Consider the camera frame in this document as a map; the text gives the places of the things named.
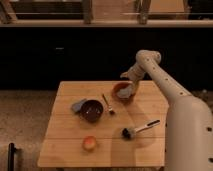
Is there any grey towel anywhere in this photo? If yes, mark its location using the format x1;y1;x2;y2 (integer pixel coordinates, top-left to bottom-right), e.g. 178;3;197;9
116;85;131;99

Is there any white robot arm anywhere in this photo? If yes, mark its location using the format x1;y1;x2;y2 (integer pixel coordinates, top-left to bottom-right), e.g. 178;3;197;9
117;50;213;171

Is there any orange clay bowl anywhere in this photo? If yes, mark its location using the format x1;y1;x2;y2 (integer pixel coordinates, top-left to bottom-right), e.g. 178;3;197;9
111;82;136;104

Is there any small wooden spoon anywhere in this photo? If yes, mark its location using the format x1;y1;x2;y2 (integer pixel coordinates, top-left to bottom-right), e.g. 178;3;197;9
102;94;115;115

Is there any black and white brush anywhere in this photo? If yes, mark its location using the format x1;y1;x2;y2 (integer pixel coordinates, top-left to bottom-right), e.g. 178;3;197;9
122;120;160;140

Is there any dark brown bowl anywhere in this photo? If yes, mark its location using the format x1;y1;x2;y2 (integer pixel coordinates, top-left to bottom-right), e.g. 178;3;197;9
80;100;103;123

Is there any wooden folding table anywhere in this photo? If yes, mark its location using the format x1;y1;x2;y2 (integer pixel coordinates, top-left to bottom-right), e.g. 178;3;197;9
38;81;168;168

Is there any blue-grey cloth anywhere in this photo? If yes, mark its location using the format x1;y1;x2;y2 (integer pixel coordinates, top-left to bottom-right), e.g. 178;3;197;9
71;99;86;113

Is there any small orange cup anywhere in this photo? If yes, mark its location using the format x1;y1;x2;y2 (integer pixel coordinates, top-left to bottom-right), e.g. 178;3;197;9
83;136;97;151

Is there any black chair post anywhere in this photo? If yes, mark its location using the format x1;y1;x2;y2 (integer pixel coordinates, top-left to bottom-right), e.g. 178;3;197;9
7;143;16;171

